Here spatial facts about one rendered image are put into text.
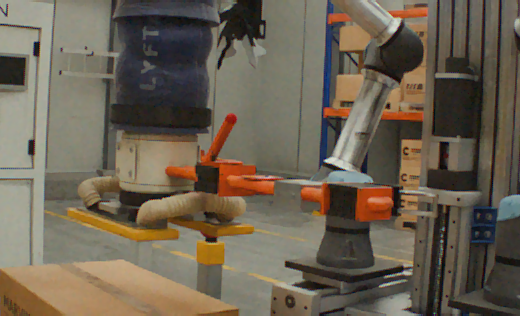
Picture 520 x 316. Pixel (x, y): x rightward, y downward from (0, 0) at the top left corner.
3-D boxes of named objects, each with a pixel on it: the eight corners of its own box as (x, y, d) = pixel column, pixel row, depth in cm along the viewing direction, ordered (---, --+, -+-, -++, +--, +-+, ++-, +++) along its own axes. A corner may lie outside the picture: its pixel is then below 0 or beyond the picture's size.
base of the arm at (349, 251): (341, 255, 193) (344, 219, 192) (385, 264, 181) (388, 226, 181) (304, 260, 182) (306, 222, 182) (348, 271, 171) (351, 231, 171)
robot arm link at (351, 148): (312, 210, 185) (390, 22, 187) (296, 203, 200) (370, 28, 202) (351, 227, 188) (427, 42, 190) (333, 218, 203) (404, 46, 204)
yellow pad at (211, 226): (136, 214, 173) (137, 193, 173) (170, 212, 180) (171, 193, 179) (216, 237, 147) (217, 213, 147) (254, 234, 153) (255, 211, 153)
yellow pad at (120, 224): (66, 216, 162) (66, 195, 161) (104, 215, 168) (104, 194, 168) (136, 242, 135) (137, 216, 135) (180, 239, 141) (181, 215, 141)
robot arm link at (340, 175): (333, 228, 174) (337, 173, 173) (316, 220, 187) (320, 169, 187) (378, 228, 177) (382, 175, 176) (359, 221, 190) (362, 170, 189)
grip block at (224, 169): (191, 192, 138) (192, 161, 137) (231, 190, 144) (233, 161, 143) (216, 197, 131) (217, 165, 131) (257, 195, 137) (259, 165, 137)
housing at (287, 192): (271, 206, 121) (272, 179, 121) (300, 204, 126) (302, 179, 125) (298, 211, 116) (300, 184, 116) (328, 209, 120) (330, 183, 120)
